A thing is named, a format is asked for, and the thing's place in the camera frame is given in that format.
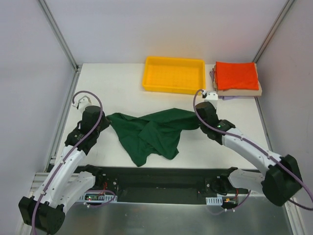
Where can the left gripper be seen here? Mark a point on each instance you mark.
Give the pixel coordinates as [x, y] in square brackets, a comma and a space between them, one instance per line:
[105, 121]

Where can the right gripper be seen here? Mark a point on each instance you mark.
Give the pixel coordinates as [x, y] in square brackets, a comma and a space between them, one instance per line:
[204, 121]

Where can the green t-shirt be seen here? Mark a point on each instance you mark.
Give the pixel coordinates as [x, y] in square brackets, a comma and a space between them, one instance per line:
[156, 133]

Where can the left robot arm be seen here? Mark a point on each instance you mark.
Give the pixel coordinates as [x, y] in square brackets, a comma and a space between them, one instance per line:
[47, 208]

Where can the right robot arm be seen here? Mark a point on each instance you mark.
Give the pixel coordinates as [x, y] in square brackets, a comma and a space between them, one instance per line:
[259, 159]

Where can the yellow plastic tray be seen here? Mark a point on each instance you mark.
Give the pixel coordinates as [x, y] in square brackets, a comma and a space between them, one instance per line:
[174, 75]

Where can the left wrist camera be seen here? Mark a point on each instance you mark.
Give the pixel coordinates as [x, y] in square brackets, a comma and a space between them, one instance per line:
[82, 103]

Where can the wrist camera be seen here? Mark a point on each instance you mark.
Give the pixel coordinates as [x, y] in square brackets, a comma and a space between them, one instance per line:
[211, 97]
[82, 103]

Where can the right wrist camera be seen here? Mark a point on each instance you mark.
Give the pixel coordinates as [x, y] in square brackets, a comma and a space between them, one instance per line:
[211, 97]

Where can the left aluminium frame post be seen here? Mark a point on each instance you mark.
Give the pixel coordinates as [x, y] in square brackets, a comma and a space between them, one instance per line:
[58, 34]

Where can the aluminium frame post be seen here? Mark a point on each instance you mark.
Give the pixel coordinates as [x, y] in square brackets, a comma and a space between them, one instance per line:
[278, 21]
[58, 34]

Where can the front aluminium rail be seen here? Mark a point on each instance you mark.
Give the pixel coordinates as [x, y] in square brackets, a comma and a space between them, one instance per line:
[176, 186]

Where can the left white cable duct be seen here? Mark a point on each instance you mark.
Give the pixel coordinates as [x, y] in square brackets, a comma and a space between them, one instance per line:
[97, 198]

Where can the white cable duct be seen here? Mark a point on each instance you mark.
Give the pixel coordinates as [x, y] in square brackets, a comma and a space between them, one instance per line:
[214, 201]
[97, 198]

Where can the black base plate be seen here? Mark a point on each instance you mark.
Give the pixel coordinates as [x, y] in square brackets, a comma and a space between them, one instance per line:
[165, 185]

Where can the right white cable duct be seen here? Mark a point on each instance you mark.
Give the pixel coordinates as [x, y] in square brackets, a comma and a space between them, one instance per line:
[214, 201]

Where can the right aluminium frame post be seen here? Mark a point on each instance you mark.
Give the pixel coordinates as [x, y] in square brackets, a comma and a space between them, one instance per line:
[278, 21]

